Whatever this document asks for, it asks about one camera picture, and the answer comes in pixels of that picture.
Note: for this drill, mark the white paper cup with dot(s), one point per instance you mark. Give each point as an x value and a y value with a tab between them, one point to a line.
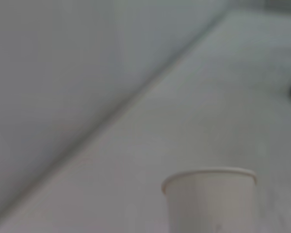
208	204

